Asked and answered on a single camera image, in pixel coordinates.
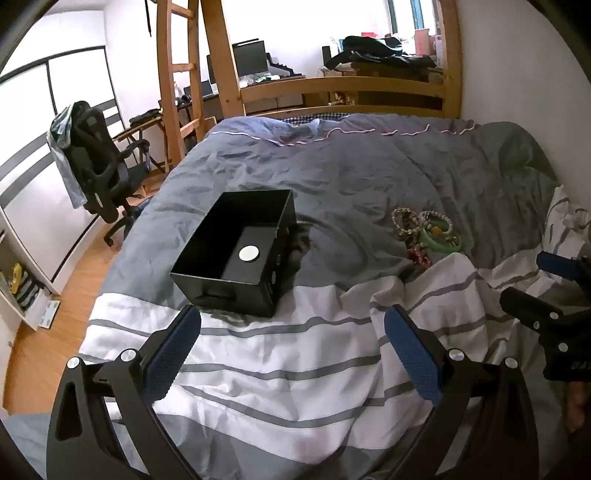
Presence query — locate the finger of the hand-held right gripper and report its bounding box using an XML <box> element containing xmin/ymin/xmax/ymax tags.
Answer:
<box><xmin>500</xmin><ymin>287</ymin><xmax>591</xmax><ymax>334</ymax></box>
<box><xmin>536</xmin><ymin>250</ymin><xmax>591</xmax><ymax>283</ymax></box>

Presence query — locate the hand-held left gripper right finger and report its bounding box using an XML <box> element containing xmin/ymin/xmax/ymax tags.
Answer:
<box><xmin>383</xmin><ymin>305</ymin><xmax>540</xmax><ymax>480</ymax></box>

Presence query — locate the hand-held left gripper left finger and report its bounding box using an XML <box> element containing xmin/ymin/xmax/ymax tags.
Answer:
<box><xmin>46</xmin><ymin>305</ymin><xmax>202</xmax><ymax>480</ymax></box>

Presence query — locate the black storage box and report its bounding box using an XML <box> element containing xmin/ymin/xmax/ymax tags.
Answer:
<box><xmin>169</xmin><ymin>188</ymin><xmax>297</xmax><ymax>319</ymax></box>

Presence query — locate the green jade bangle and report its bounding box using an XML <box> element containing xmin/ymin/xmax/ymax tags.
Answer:
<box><xmin>419</xmin><ymin>222</ymin><xmax>461</xmax><ymax>253</ymax></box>

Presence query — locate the white pearl bracelet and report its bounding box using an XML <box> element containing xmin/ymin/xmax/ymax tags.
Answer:
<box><xmin>419</xmin><ymin>211</ymin><xmax>454</xmax><ymax>234</ymax></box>

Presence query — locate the gold bead bracelet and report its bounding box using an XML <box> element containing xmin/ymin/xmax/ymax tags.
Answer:
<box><xmin>392</xmin><ymin>208</ymin><xmax>419</xmax><ymax>234</ymax></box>

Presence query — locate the person's right hand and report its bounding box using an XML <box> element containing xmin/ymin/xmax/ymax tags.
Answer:
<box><xmin>561</xmin><ymin>382</ymin><xmax>591</xmax><ymax>435</ymax></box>

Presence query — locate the white floor scale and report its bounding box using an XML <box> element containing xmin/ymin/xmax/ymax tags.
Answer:
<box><xmin>34</xmin><ymin>300</ymin><xmax>60</xmax><ymax>330</ymax></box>

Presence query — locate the white open shelf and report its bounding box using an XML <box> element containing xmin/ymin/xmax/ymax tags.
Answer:
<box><xmin>0</xmin><ymin>222</ymin><xmax>47</xmax><ymax>331</ymax></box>

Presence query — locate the grey white striped duvet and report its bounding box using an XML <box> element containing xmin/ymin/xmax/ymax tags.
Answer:
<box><xmin>0</xmin><ymin>113</ymin><xmax>591</xmax><ymax>480</ymax></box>

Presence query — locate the black office chair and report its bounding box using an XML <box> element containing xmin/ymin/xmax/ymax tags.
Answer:
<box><xmin>65</xmin><ymin>100</ymin><xmax>151</xmax><ymax>248</ymax></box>

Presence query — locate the wooden folding table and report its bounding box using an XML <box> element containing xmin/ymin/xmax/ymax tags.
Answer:
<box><xmin>113</xmin><ymin>115</ymin><xmax>168</xmax><ymax>177</ymax></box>

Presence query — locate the light blue garment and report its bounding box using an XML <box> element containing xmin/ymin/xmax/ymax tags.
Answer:
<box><xmin>47</xmin><ymin>105</ymin><xmax>86</xmax><ymax>210</ymax></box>

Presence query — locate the white sliding door wardrobe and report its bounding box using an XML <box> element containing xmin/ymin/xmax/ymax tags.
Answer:
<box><xmin>0</xmin><ymin>46</ymin><xmax>123</xmax><ymax>296</ymax></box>

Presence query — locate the black desk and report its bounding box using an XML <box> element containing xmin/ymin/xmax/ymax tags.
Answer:
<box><xmin>174</xmin><ymin>73</ymin><xmax>306</xmax><ymax>121</ymax></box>

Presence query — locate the wooden ladder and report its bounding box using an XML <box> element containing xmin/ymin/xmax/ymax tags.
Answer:
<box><xmin>156</xmin><ymin>0</ymin><xmax>205</xmax><ymax>172</ymax></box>

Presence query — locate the pile of dark clothes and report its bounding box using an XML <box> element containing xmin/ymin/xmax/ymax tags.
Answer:
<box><xmin>324</xmin><ymin>36</ymin><xmax>437</xmax><ymax>71</ymax></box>

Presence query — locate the black keyboard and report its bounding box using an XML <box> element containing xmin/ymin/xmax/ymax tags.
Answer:
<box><xmin>268</xmin><ymin>59</ymin><xmax>305</xmax><ymax>78</ymax></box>

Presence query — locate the wooden loft bed frame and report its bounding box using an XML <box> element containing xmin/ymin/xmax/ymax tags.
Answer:
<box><xmin>156</xmin><ymin>0</ymin><xmax>463</xmax><ymax>172</ymax></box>

